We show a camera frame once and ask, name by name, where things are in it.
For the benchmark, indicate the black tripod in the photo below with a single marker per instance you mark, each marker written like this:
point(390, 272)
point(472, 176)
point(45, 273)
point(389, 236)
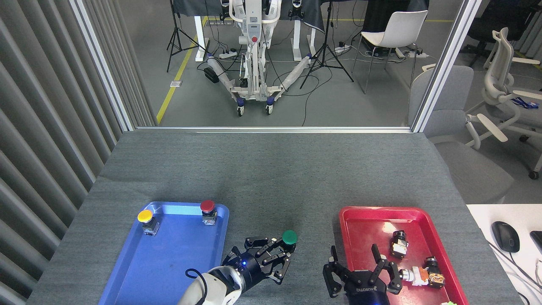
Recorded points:
point(173, 21)
point(326, 46)

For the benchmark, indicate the grey upholstered chair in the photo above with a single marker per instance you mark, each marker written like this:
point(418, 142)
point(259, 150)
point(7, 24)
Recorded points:
point(449, 97)

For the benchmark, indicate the black switch with orange block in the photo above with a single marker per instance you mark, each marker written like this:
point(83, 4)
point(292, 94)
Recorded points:
point(435, 274)

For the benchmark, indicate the small green part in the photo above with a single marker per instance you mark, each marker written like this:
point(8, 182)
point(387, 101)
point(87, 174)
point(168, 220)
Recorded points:
point(449, 303)

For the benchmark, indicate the black power adapter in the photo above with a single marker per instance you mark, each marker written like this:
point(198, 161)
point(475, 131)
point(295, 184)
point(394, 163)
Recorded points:
point(211, 75)

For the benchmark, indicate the silver frame rail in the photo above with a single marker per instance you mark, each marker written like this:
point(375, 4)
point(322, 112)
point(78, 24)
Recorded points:
point(275, 129)

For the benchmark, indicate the white plastic chair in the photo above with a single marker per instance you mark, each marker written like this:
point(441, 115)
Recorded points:
point(402, 27)

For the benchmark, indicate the black computer mouse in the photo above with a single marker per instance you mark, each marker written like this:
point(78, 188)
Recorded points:
point(506, 237)

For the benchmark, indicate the white desk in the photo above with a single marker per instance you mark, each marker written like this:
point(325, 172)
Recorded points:
point(482, 216)

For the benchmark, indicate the white stand on wheels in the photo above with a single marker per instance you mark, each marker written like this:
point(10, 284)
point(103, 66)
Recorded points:
point(253, 25)

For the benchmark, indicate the black office chair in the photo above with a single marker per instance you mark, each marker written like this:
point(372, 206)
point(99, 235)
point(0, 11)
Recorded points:
point(495, 21)

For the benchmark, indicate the blue plastic tray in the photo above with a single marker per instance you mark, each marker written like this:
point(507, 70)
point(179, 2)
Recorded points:
point(169, 262)

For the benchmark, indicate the desk with black cloth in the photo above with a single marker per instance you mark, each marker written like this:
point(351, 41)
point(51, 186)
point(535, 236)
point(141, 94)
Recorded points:
point(200, 38)

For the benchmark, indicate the green push button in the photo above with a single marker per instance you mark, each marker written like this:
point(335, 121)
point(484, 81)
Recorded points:
point(289, 237)

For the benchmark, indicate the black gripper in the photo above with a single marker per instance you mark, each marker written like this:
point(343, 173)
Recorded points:
point(250, 269)
point(366, 290)

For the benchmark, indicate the yellow push button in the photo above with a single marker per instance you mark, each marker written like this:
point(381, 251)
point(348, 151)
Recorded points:
point(145, 216)

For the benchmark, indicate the white power strip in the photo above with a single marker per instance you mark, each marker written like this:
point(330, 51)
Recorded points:
point(343, 48)
point(228, 54)

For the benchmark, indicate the black flat device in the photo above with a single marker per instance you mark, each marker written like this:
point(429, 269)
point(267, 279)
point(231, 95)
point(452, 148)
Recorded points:
point(537, 240)

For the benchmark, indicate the red push button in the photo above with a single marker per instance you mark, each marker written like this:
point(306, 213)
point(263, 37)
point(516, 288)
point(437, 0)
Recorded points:
point(207, 206)

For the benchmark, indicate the black and silver switch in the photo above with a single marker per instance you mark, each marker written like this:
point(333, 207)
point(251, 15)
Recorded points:
point(399, 245)

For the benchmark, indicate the grey floor outlet plate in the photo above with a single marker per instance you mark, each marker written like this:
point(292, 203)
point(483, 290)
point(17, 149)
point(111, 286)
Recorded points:
point(175, 84)

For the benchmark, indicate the silver frame post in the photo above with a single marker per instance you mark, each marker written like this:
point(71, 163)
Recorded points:
point(446, 63)
point(102, 63)

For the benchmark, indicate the white and orange switch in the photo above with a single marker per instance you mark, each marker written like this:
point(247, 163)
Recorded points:
point(417, 275)

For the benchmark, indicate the white office chair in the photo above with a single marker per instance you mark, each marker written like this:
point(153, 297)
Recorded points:
point(501, 63)

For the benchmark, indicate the red plastic tray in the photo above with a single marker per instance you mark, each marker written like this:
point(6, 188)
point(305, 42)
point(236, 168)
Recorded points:
point(368, 228)

